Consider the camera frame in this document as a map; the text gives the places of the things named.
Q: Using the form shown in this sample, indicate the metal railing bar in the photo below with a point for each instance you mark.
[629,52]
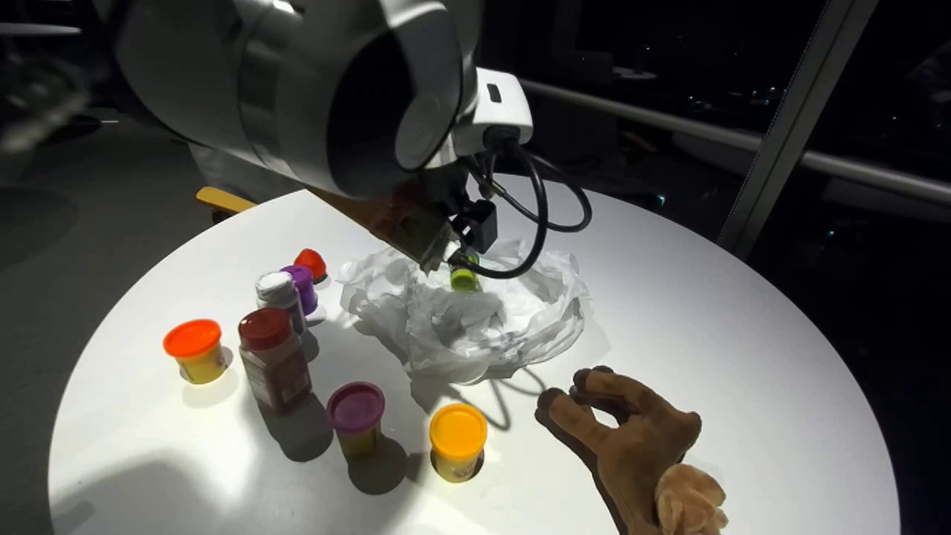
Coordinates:
[852,163]

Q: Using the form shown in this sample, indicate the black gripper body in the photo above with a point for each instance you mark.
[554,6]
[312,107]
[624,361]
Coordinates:
[465,208]

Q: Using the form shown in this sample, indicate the white lid pill bottle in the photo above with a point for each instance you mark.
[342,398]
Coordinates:
[281,297]

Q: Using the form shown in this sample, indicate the magenta lid dough tub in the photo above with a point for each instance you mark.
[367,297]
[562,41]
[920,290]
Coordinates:
[355,417]

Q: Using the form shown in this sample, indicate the red toy tomato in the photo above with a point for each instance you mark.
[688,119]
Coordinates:
[309,263]

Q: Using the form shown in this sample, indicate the green lid dough tub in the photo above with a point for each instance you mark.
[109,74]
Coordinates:
[465,279]

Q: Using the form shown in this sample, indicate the purple plastic cup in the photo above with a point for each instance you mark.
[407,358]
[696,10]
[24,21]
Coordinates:
[303,290]

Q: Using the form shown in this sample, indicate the metal railing post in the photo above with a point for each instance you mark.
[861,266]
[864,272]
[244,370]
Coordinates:
[798,119]

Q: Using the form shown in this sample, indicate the orange lid dough tub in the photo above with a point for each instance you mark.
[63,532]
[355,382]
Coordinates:
[196,351]

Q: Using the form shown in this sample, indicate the yellow lid dough tub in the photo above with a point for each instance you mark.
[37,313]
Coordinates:
[459,441]

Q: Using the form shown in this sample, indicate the red lid spice jar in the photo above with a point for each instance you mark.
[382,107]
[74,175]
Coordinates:
[272,361]

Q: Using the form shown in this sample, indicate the white plastic bag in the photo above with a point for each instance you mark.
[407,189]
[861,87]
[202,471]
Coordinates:
[465,316]

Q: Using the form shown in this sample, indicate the brown plush toy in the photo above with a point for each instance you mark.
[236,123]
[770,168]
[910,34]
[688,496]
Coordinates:
[635,449]

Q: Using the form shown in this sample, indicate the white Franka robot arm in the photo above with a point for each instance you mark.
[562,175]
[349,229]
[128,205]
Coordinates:
[299,77]

